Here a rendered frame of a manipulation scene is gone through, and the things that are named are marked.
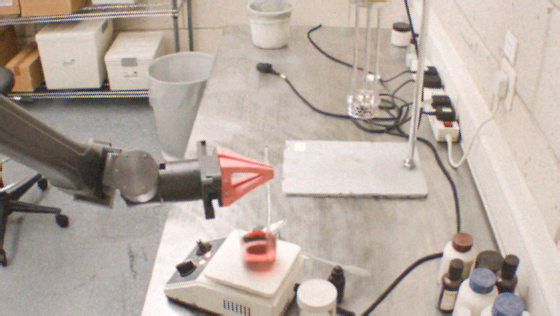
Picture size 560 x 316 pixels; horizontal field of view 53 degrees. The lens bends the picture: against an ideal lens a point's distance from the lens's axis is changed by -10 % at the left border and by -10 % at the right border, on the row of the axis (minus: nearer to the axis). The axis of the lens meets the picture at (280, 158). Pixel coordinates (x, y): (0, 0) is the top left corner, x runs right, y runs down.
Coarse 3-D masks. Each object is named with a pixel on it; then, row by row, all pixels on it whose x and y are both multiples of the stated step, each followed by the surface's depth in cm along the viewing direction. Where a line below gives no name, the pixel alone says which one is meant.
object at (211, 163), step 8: (216, 152) 82; (224, 152) 82; (232, 152) 83; (208, 160) 80; (216, 160) 80; (240, 160) 82; (248, 160) 83; (256, 160) 83; (208, 168) 78; (216, 168) 78; (272, 168) 84; (208, 176) 77; (216, 176) 77; (248, 176) 85; (256, 176) 84; (216, 184) 78; (232, 184) 84; (240, 184) 84; (208, 192) 78
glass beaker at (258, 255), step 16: (240, 224) 91; (256, 224) 93; (272, 224) 92; (240, 240) 89; (256, 240) 87; (272, 240) 88; (240, 256) 91; (256, 256) 89; (272, 256) 90; (256, 272) 91
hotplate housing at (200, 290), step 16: (288, 272) 94; (176, 288) 95; (192, 288) 93; (208, 288) 92; (224, 288) 91; (288, 288) 93; (192, 304) 96; (208, 304) 94; (224, 304) 92; (240, 304) 91; (256, 304) 89; (272, 304) 89; (288, 304) 96
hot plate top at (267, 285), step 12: (228, 240) 98; (228, 252) 96; (288, 252) 96; (216, 264) 93; (228, 264) 93; (288, 264) 93; (216, 276) 91; (228, 276) 91; (240, 276) 91; (252, 276) 91; (264, 276) 91; (276, 276) 91; (240, 288) 90; (252, 288) 89; (264, 288) 89; (276, 288) 89
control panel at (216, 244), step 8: (216, 240) 103; (224, 240) 102; (216, 248) 100; (192, 256) 102; (200, 256) 100; (208, 256) 99; (200, 264) 97; (176, 272) 99; (200, 272) 95; (168, 280) 98; (176, 280) 96; (184, 280) 95; (192, 280) 94
